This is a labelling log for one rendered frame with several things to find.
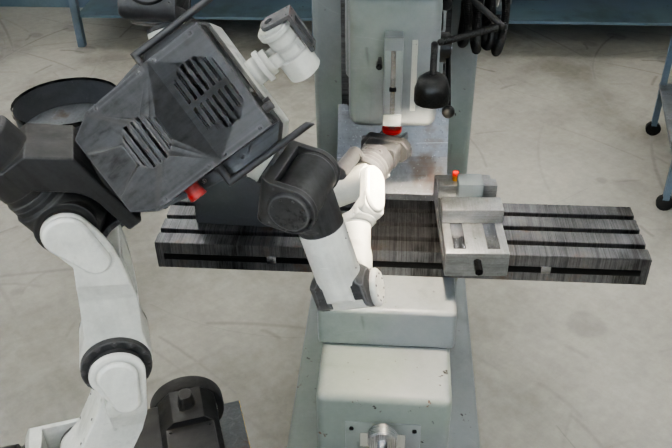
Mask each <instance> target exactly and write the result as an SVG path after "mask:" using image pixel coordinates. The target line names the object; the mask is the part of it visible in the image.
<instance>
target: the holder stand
mask: <svg viewBox="0 0 672 448"><path fill-rule="evenodd" d="M260 187H261V184H259V183H258V181H257V182H256V181H254V180H253V179H251V178H250V177H248V176H247V175H245V176H244V177H243V178H242V179H240V180H238V181H237V182H236V183H234V184H233V185H232V186H230V187H229V186H228V184H227V183H226V182H225V180H224V181H222V182H220V183H218V184H216V185H214V186H211V187H209V188H207V189H205V190H206V191H207V192H206V193H205V194H204V195H203V196H202V197H200V198H199V199H197V200H196V201H195V202H194V205H195V212H196V219H197V223H209V224H225V225H241V226H256V227H270V226H267V225H264V224H262V223H261V222H260V221H259V220H258V217H257V214H258V205H259V196H260Z"/></svg>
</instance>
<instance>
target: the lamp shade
mask: <svg viewBox="0 0 672 448"><path fill-rule="evenodd" d="M449 99H450V86H449V83H448V79H447V77H446V76H445V75H443V74H442V73H440V72H438V71H437V73H435V74H431V73H430V71H427V72H425V73H423V74H421V75H420V76H419V77H418V80H417V82H416V84H415V87H414V103H415V104H416V105H418V106H420V107H422V108H427V109H438V108H443V107H445V106H447V105H448V104H449Z"/></svg>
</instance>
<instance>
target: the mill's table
mask: <svg viewBox="0 0 672 448"><path fill-rule="evenodd" d="M502 205H503V208H504V216H503V223H502V225H503V229H504V233H505V237H506V241H507V245H508V248H509V252H510V257H509V264H508V272H507V276H445V275H444V271H443V264H442V256H441V249H440V241H439V234H438V227H437V219H436V212H435V204H434V201H418V200H385V204H384V214H383V215H382V216H381V217H380V218H379V219H378V220H376V224H375V225H374V226H373V227H372V228H371V251H372V268H377V269H378V270H379V271H380V272H381V274H382V275H396V276H422V277H449V278H475V279H501V280H528V281H554V282H581V283H607V284H634V285H646V282H647V278H648V274H649V270H650V266H651V263H652V259H651V256H650V254H649V251H648V249H645V247H646V244H645V241H644V239H643V237H642V235H641V234H639V232H640V229H639V227H638V224H637V222H636V220H633V219H634V215H633V212H632V210H631V207H613V206H580V205H548V204H515V203H502ZM154 243H155V249H156V255H157V260H158V266H159V267H184V268H211V269H237V270H264V271H290V272H312V269H311V266H310V264H309V261H308V259H307V256H306V253H305V251H304V248H303V245H302V243H301V240H300V237H299V235H298V234H291V233H287V232H284V231H281V230H278V229H275V228H272V227H256V226H241V225H225V224H209V223H197V219H196V212H195V205H194V202H192V203H191V201H190V200H189V198H186V199H184V200H181V201H179V202H177V203H175V204H173V205H171V206H170V209H169V211H168V213H167V218H165V220H164V222H163V224H162V226H161V232H159V233H158V235H157V237H156V240H155V242H154Z"/></svg>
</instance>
